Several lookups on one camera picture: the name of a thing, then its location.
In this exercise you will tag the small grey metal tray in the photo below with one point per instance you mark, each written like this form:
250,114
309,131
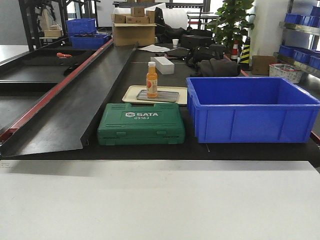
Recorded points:
162,96

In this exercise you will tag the cream plastic tray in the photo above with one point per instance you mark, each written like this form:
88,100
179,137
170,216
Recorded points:
130,95

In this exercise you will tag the green Sata tool case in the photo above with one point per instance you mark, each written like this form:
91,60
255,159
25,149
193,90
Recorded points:
125,124

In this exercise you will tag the orange juice bottle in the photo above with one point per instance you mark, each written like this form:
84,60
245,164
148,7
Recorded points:
151,80

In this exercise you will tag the white foam block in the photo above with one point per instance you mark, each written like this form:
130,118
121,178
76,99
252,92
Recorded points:
163,65

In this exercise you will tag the large blue plastic bin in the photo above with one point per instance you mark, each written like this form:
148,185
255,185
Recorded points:
250,110

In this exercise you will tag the black bag on table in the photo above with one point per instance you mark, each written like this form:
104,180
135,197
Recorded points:
210,62

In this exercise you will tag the white paper cup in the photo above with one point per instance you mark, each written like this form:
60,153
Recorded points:
175,43

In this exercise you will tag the open cardboard box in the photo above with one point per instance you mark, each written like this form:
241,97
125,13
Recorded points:
134,27

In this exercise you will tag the black metal ramp sheet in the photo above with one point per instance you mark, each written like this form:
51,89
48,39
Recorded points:
65,117

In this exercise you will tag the blue bin far left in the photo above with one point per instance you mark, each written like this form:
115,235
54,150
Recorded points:
82,33

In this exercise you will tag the green potted plant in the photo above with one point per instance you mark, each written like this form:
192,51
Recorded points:
233,22

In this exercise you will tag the white mesh basket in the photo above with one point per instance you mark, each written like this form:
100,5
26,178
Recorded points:
285,71

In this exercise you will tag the orange handled tool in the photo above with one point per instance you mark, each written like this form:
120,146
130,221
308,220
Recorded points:
62,55

